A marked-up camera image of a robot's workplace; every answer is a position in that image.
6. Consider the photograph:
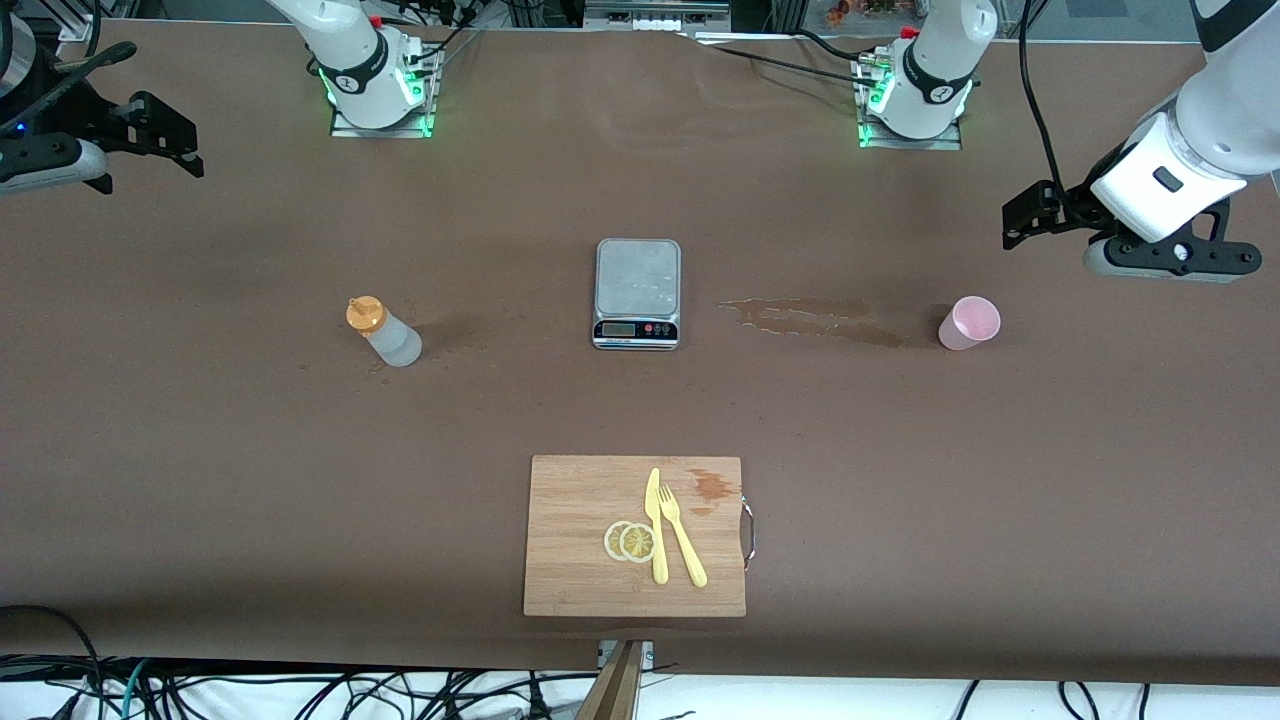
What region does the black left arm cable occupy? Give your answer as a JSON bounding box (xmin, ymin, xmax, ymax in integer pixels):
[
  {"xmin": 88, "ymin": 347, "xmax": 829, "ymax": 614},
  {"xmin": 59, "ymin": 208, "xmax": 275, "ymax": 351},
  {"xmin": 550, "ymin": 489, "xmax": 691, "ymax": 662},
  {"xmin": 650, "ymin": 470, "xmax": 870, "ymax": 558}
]
[{"xmin": 1018, "ymin": 0, "xmax": 1069, "ymax": 216}]

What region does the brown table cover sheet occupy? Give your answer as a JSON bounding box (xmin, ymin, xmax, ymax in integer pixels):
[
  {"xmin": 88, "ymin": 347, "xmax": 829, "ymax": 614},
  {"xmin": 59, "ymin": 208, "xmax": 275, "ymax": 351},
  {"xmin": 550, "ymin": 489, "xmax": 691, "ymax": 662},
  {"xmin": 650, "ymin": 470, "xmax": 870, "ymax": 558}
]
[{"xmin": 0, "ymin": 18, "xmax": 1280, "ymax": 689}]

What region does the pink plastic cup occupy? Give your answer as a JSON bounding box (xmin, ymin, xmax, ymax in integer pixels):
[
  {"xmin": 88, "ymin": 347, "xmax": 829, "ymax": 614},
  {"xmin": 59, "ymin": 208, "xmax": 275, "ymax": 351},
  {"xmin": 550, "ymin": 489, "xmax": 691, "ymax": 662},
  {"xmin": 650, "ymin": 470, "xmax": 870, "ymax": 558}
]
[{"xmin": 938, "ymin": 296, "xmax": 1002, "ymax": 352}]

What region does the wooden cutting board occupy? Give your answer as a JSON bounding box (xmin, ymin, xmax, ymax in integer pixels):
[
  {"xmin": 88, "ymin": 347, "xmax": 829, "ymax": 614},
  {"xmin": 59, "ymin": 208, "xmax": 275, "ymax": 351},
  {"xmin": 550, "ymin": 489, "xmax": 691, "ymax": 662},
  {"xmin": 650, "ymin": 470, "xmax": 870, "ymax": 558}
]
[{"xmin": 523, "ymin": 455, "xmax": 748, "ymax": 618}]

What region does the black base power cable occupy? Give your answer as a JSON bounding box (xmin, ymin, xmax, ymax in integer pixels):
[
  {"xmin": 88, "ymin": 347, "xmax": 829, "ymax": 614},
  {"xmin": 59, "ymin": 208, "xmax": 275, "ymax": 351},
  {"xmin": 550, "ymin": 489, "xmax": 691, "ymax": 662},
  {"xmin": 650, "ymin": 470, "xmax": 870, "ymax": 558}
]
[{"xmin": 690, "ymin": 28, "xmax": 881, "ymax": 91}]

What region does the clear sauce bottle orange cap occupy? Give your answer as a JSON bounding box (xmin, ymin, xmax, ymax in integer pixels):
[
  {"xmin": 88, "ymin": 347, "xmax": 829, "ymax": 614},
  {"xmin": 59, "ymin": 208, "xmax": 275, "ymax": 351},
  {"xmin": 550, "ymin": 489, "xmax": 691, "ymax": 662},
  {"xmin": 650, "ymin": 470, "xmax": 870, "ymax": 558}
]
[{"xmin": 346, "ymin": 296, "xmax": 423, "ymax": 368}]

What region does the black cable green connector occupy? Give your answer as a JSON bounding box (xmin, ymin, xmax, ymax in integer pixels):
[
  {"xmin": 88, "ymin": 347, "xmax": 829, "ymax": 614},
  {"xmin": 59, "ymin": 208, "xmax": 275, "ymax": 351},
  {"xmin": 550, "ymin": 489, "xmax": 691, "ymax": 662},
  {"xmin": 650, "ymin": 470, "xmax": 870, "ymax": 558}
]
[{"xmin": 398, "ymin": 0, "xmax": 477, "ymax": 73}]

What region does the grey power strip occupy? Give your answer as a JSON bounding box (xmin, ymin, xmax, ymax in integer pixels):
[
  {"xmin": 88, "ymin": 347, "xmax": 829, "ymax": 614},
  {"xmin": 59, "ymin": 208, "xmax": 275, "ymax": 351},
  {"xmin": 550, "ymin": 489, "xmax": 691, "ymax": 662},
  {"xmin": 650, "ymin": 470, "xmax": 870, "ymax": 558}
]
[{"xmin": 583, "ymin": 0, "xmax": 733, "ymax": 33}]

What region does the wooden post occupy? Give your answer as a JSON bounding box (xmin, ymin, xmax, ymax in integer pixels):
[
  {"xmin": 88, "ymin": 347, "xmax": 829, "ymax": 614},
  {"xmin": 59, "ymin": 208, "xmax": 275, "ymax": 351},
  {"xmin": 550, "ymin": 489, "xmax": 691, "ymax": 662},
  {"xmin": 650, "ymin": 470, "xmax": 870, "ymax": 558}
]
[{"xmin": 575, "ymin": 640, "xmax": 646, "ymax": 720}]

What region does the yellow plastic knife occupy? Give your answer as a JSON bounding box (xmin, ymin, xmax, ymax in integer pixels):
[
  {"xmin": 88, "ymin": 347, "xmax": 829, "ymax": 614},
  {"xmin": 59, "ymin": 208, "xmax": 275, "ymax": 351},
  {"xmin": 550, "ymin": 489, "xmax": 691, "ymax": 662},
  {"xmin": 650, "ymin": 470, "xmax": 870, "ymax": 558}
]
[{"xmin": 644, "ymin": 467, "xmax": 669, "ymax": 585}]

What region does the silver digital kitchen scale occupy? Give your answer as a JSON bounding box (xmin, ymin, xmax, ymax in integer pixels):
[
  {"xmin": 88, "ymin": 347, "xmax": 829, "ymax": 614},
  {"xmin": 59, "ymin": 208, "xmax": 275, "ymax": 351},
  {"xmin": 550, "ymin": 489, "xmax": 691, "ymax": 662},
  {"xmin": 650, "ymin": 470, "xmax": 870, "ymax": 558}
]
[{"xmin": 592, "ymin": 238, "xmax": 682, "ymax": 351}]

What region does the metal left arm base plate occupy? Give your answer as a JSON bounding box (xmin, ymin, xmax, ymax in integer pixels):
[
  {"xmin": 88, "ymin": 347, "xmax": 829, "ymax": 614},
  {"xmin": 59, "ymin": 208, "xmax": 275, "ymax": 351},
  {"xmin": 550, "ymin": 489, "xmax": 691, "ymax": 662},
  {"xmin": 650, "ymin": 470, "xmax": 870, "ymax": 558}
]
[{"xmin": 855, "ymin": 50, "xmax": 963, "ymax": 151}]

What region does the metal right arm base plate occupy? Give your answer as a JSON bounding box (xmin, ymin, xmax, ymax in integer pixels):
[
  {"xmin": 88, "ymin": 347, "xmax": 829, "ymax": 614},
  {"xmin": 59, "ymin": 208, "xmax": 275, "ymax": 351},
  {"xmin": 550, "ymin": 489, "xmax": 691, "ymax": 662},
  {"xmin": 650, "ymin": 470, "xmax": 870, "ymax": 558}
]
[{"xmin": 330, "ymin": 45, "xmax": 437, "ymax": 139}]

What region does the yellow plastic fork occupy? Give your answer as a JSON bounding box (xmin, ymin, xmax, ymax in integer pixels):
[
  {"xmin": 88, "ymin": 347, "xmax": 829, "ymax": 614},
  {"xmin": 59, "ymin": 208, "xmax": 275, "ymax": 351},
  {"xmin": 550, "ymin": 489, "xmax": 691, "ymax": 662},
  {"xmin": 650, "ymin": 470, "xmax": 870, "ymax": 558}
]
[{"xmin": 658, "ymin": 484, "xmax": 709, "ymax": 589}]

